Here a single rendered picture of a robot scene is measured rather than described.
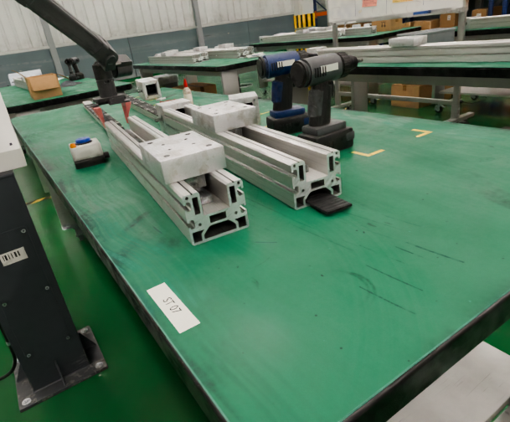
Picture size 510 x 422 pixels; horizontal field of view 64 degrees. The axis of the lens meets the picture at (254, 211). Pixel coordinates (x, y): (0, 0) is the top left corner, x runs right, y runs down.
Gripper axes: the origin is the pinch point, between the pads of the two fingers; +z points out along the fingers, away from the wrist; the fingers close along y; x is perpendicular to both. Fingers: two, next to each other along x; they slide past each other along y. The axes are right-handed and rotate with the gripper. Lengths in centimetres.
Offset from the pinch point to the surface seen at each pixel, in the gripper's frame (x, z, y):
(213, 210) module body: -93, 0, -6
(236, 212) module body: -94, 2, -2
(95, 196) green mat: -56, 5, -18
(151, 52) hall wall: 1101, 14, 344
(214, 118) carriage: -63, -7, 10
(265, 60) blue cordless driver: -49, -16, 34
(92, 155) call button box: -29.6, 2.2, -13.7
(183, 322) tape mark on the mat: -110, 5, -18
